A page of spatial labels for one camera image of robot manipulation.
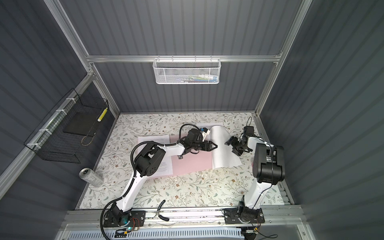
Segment black handled pliers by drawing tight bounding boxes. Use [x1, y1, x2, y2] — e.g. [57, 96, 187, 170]
[155, 199, 171, 222]

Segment yellow marker in basket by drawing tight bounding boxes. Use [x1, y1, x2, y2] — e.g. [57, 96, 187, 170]
[97, 108, 109, 122]

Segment white paper sheet underneath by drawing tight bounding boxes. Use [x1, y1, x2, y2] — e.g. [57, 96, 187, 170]
[209, 126, 242, 169]

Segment silver drink can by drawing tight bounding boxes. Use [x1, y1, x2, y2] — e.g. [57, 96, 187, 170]
[79, 168, 104, 188]

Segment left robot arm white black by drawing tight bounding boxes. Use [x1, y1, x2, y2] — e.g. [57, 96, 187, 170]
[107, 125, 218, 227]

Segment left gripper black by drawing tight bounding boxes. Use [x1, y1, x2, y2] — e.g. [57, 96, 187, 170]
[191, 140, 218, 152]

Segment pens in white basket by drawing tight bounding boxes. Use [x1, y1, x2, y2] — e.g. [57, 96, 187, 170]
[175, 74, 219, 84]

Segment pink file folder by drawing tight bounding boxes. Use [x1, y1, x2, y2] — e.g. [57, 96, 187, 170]
[151, 151, 213, 178]

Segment black corrugated cable hose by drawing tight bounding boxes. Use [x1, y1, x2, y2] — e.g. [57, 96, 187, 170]
[99, 123, 200, 240]

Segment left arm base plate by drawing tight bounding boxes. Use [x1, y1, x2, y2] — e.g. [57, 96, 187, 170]
[103, 211, 146, 228]

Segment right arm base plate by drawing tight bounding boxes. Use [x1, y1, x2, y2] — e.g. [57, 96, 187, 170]
[222, 208, 265, 225]

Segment white wire mesh basket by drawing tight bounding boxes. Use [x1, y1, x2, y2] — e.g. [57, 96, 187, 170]
[153, 58, 222, 85]

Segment white ventilated cable duct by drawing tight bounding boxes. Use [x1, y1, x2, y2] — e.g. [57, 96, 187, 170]
[67, 227, 245, 240]

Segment printed white paper sheet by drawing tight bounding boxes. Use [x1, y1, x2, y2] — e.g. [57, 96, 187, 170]
[137, 134, 174, 178]

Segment black pad in basket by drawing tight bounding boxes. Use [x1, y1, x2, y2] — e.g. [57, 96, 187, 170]
[63, 113, 101, 137]

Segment black wire mesh basket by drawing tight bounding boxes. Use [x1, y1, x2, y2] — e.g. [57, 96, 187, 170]
[24, 90, 109, 164]

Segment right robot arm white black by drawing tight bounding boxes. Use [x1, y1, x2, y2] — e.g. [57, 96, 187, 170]
[222, 126, 286, 225]

